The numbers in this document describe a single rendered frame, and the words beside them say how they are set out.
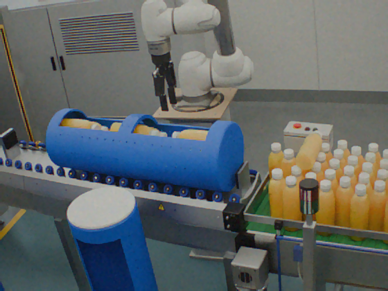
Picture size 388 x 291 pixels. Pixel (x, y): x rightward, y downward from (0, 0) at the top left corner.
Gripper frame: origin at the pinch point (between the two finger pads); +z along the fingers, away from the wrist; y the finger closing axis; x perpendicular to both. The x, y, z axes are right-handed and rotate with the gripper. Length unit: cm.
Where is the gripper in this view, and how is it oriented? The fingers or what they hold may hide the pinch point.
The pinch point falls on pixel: (168, 100)
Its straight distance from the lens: 211.0
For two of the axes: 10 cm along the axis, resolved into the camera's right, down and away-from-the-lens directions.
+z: 1.3, 8.8, 4.5
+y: -4.3, 4.6, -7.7
